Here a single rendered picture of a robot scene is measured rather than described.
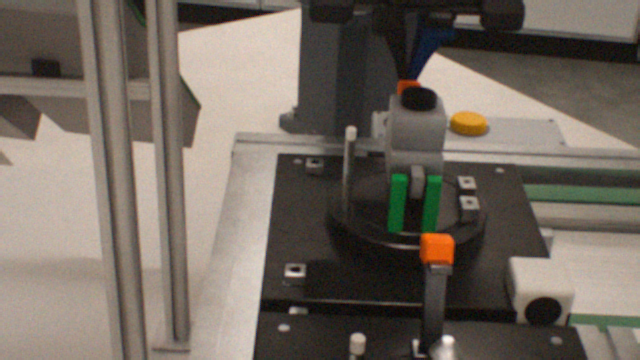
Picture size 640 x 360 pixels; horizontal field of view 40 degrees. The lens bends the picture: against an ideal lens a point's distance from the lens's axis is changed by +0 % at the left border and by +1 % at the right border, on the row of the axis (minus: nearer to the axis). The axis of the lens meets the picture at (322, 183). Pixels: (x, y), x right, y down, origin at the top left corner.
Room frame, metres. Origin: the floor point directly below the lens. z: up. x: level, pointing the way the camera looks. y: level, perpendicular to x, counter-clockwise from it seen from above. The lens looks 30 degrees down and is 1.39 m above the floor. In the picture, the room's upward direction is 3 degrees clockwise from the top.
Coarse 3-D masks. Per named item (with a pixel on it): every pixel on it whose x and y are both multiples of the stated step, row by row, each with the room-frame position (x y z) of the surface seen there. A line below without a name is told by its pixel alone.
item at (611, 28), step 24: (528, 0) 3.56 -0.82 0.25; (552, 0) 3.55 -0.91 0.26; (576, 0) 3.53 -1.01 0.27; (600, 0) 3.52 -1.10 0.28; (624, 0) 3.51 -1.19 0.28; (456, 24) 3.61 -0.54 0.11; (480, 24) 3.58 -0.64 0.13; (528, 24) 3.56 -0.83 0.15; (552, 24) 3.54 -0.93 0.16; (576, 24) 3.53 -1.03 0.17; (600, 24) 3.52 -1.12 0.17; (624, 24) 3.51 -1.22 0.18; (456, 48) 3.62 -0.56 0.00; (480, 48) 3.61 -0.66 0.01; (504, 48) 3.60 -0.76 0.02; (528, 48) 3.58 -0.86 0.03; (552, 48) 3.57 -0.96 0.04; (576, 48) 3.56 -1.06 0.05; (600, 48) 3.55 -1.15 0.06; (624, 48) 3.54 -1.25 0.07
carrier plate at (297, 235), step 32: (288, 160) 0.76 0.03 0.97; (384, 160) 0.77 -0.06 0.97; (448, 160) 0.77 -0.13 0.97; (288, 192) 0.70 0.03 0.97; (320, 192) 0.70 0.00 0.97; (480, 192) 0.71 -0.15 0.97; (512, 192) 0.72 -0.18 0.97; (288, 224) 0.64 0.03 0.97; (320, 224) 0.64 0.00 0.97; (512, 224) 0.66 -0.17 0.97; (288, 256) 0.59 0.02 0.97; (320, 256) 0.59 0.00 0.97; (352, 256) 0.60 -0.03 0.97; (480, 256) 0.61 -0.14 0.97; (512, 256) 0.61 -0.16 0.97; (544, 256) 0.61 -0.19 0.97; (288, 288) 0.55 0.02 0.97; (320, 288) 0.55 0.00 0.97; (352, 288) 0.55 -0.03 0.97; (384, 288) 0.56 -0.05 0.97; (416, 288) 0.56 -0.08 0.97; (448, 288) 0.56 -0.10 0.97; (480, 288) 0.56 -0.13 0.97; (480, 320) 0.54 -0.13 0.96; (512, 320) 0.54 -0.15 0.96
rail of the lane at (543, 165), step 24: (240, 144) 0.80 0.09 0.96; (264, 144) 0.81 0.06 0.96; (288, 144) 0.82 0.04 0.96; (312, 144) 0.82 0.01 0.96; (336, 144) 0.82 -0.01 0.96; (360, 144) 0.82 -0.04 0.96; (384, 144) 0.82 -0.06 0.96; (456, 144) 0.83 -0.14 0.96; (480, 144) 0.83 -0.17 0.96; (504, 144) 0.84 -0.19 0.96; (528, 168) 0.79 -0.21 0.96; (552, 168) 0.79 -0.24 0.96; (576, 168) 0.79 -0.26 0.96; (600, 168) 0.79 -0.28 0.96; (624, 168) 0.79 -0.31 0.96
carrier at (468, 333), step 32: (288, 320) 0.51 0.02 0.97; (320, 320) 0.51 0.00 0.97; (352, 320) 0.51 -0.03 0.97; (384, 320) 0.52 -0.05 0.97; (416, 320) 0.52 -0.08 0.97; (448, 320) 0.52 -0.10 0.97; (256, 352) 0.47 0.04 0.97; (288, 352) 0.47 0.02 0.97; (320, 352) 0.48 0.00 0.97; (352, 352) 0.37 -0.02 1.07; (384, 352) 0.46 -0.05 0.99; (416, 352) 0.45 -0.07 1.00; (448, 352) 0.39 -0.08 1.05; (480, 352) 0.49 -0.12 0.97; (512, 352) 0.49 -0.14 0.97; (544, 352) 0.49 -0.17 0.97; (576, 352) 0.49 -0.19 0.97
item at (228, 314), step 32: (256, 160) 0.78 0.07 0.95; (256, 192) 0.71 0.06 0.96; (224, 224) 0.65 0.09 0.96; (256, 224) 0.65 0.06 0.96; (224, 256) 0.60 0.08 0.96; (256, 256) 0.60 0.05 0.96; (224, 288) 0.56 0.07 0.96; (256, 288) 0.56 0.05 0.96; (224, 320) 0.53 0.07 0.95; (256, 320) 0.52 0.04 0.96; (192, 352) 0.48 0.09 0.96; (224, 352) 0.49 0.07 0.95; (608, 352) 0.51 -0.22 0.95
